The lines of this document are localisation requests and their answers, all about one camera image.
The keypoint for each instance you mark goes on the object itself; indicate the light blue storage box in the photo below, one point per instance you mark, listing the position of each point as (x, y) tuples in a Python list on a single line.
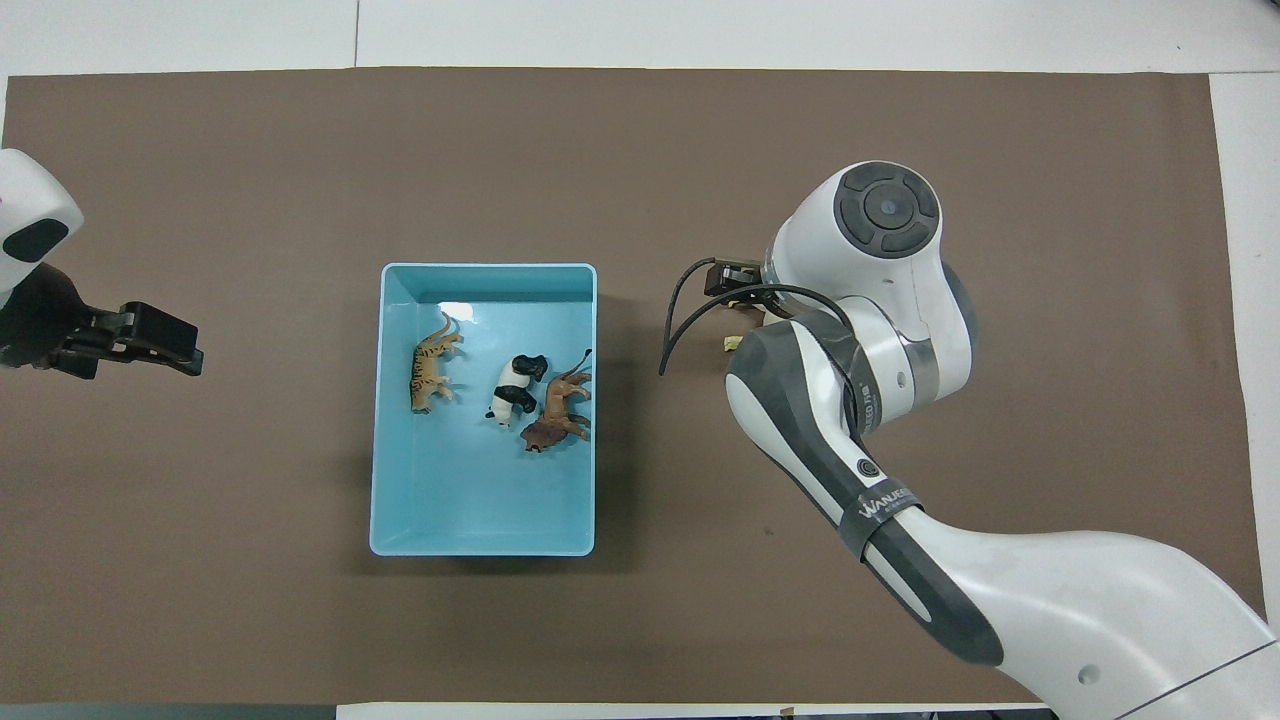
[(485, 490)]

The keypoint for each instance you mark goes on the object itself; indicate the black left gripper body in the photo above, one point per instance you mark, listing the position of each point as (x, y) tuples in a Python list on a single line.
[(45, 325)]

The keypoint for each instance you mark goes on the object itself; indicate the black and white panda toy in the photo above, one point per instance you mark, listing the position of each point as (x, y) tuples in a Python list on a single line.
[(515, 390)]

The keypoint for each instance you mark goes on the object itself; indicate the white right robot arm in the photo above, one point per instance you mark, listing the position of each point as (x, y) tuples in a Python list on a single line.
[(900, 400)]

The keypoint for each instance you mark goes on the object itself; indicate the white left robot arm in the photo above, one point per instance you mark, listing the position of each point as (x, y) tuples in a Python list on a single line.
[(30, 215)]

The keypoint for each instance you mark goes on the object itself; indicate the orange tiger toy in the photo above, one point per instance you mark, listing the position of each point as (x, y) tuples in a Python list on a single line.
[(432, 365)]

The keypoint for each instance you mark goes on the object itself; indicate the cream horse toy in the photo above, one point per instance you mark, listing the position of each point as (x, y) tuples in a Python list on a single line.
[(738, 342)]

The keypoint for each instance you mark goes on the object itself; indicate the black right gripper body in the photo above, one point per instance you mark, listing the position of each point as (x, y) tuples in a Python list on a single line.
[(735, 278)]

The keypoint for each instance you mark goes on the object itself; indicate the brown lion toy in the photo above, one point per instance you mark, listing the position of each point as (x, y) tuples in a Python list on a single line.
[(560, 410)]

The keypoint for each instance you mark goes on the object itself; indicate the brown table mat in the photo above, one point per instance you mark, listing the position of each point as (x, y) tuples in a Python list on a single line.
[(300, 620)]

